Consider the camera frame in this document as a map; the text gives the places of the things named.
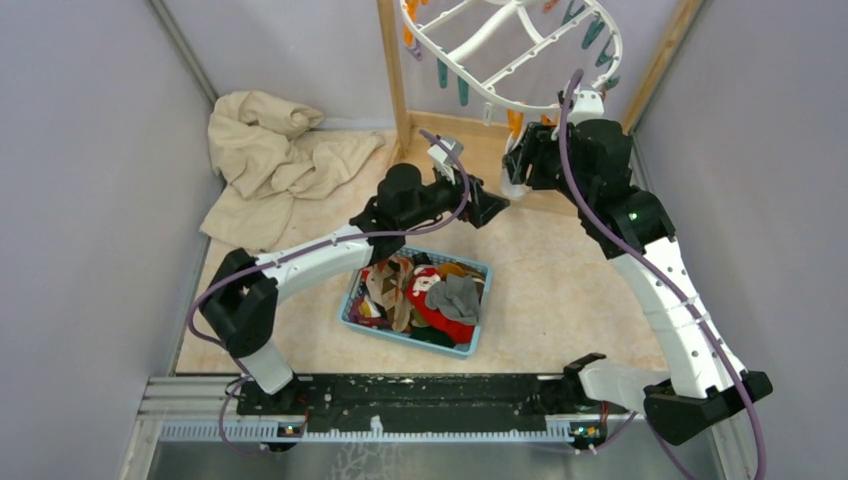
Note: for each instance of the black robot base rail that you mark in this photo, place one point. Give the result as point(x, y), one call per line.
point(436, 403)

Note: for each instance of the red santa sock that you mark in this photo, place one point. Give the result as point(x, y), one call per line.
point(423, 277)

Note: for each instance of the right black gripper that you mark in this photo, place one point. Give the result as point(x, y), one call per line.
point(535, 145)

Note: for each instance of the white oval clip hanger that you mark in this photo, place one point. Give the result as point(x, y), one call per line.
point(501, 52)

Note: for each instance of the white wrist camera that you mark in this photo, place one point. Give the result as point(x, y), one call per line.
point(585, 105)
point(441, 155)

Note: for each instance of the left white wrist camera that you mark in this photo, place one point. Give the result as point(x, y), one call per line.
point(441, 155)

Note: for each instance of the pile of socks in basket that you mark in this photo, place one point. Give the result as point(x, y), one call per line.
point(391, 298)

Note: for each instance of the white sock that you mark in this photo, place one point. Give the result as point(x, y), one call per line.
point(514, 192)

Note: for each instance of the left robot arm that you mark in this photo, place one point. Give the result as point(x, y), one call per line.
point(240, 304)

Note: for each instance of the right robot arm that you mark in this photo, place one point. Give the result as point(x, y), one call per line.
point(704, 382)

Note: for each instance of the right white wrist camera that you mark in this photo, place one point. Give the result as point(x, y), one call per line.
point(585, 105)

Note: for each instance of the grey sock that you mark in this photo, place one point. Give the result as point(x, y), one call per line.
point(457, 299)

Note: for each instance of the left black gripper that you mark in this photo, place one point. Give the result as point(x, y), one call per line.
point(483, 206)

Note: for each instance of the beige crumpled cloth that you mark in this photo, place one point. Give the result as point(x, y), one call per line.
point(270, 153)

